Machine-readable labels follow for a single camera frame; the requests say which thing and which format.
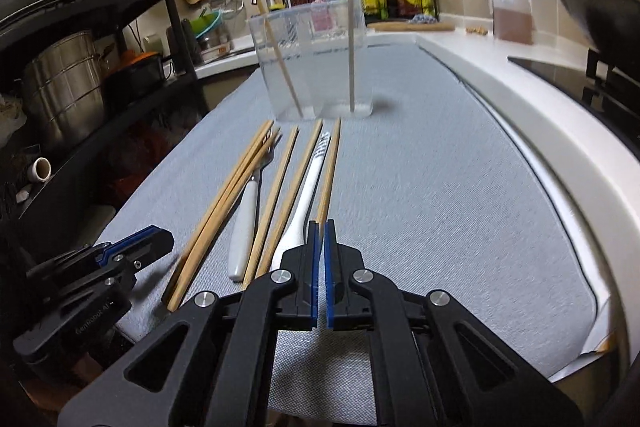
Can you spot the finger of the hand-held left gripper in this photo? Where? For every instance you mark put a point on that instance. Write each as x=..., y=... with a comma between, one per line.
x=80, y=279
x=135, y=244

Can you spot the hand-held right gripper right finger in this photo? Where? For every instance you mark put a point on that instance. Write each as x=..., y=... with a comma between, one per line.
x=330, y=287

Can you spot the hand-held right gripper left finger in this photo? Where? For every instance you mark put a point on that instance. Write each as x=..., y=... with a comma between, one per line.
x=313, y=277

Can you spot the clear plastic utensil container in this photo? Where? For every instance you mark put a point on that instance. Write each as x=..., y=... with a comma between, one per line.
x=320, y=72

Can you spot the small white cup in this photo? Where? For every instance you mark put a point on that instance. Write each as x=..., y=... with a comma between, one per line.
x=41, y=168

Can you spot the grey cloth mat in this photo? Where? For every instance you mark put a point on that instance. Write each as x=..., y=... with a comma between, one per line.
x=425, y=207

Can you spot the stainless steel stock pot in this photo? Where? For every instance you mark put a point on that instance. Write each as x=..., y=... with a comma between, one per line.
x=65, y=92

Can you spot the black pot orange lid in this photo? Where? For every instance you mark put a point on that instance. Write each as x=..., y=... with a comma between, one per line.
x=140, y=72

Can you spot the black metal shelf rack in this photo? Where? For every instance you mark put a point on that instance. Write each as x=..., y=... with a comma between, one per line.
x=175, y=17

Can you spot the green plastic basin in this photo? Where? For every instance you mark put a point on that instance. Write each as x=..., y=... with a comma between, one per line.
x=207, y=24

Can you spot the wooden cutting board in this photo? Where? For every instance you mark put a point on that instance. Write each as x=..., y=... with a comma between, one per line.
x=395, y=27

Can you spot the blue cloth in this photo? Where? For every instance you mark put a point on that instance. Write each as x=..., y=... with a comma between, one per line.
x=422, y=19

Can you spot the ginger piece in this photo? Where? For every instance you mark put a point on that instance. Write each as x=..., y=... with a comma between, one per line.
x=476, y=30

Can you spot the black glass cooktop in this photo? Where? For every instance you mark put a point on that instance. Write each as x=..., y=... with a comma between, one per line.
x=550, y=67

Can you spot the plastic oil jug yellow cap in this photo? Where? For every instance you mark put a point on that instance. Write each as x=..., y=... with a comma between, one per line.
x=510, y=17

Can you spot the black stove grate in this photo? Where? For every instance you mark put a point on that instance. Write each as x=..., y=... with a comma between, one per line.
x=612, y=77

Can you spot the black wok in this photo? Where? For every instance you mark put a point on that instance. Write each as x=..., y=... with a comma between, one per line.
x=600, y=7

